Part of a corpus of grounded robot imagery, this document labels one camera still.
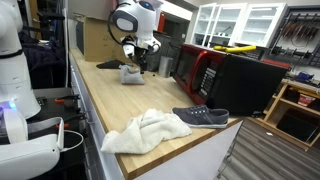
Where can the red and black microwave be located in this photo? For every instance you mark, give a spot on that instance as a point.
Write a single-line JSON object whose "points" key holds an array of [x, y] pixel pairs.
{"points": [[220, 80]]}

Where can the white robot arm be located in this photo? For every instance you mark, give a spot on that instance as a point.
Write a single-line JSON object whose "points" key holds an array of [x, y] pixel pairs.
{"points": [[139, 18]]}

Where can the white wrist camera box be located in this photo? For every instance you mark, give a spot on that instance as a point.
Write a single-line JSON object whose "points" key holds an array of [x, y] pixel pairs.
{"points": [[129, 50]]}

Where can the dark grey felt bin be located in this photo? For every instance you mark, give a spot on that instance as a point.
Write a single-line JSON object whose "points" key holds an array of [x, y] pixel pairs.
{"points": [[170, 47]]}

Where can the grey canvas sneaker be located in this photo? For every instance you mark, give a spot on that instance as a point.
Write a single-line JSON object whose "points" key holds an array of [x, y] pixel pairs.
{"points": [[201, 116]]}

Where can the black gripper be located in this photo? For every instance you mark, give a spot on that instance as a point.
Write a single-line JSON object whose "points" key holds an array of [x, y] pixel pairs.
{"points": [[140, 58]]}

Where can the large cardboard box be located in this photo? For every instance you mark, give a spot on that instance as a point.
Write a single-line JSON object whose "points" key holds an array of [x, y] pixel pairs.
{"points": [[98, 45]]}

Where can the white glass-door cabinet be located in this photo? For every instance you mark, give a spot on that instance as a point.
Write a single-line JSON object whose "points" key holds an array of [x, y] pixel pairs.
{"points": [[237, 23]]}

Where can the wooden shelf unit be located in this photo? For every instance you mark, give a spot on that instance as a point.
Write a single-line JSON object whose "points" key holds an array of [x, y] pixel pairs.
{"points": [[293, 114]]}

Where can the grey metal cylinder cup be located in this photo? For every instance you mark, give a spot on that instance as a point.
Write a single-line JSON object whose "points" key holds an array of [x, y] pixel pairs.
{"points": [[165, 66]]}

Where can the black pegboard tool rack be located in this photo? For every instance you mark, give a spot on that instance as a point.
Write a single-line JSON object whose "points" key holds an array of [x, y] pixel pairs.
{"points": [[297, 40]]}

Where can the orange handled clamp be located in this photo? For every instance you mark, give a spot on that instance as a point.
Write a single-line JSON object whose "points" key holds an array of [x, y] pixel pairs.
{"points": [[67, 98]]}

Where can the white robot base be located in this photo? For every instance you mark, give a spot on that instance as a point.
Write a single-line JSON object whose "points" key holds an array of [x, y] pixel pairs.
{"points": [[33, 149]]}

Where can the white fluffy towel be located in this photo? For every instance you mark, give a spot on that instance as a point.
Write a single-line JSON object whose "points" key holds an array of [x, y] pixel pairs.
{"points": [[144, 132]]}

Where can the yellow handled tool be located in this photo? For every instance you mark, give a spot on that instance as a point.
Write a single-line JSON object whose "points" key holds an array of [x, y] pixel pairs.
{"points": [[235, 49]]}

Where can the grey towel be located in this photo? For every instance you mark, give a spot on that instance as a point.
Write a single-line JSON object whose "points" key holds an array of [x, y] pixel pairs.
{"points": [[130, 76]]}

